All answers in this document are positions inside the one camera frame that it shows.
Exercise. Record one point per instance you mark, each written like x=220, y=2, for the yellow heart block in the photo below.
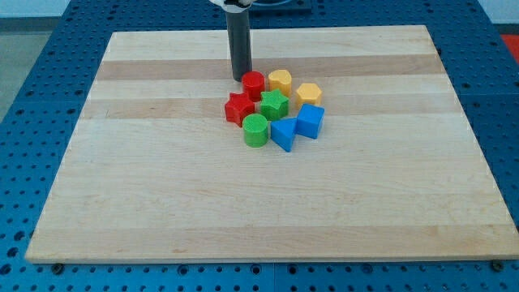
x=280, y=79

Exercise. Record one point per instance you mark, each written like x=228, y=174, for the green cylinder block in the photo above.
x=255, y=129

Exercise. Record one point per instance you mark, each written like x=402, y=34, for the blue triangle block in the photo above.
x=283, y=132

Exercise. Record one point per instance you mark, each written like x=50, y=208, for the green star block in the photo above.
x=274, y=105

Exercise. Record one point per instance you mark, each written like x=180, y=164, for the red star block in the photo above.
x=238, y=107

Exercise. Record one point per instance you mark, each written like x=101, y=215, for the blue cube block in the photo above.
x=309, y=121

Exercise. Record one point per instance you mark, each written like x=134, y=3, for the red cylinder block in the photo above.
x=253, y=83

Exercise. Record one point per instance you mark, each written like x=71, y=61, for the yellow hexagon block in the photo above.
x=308, y=93

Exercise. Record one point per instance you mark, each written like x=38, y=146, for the light wooden board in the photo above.
x=154, y=173

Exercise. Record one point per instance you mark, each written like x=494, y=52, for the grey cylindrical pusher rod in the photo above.
x=239, y=37

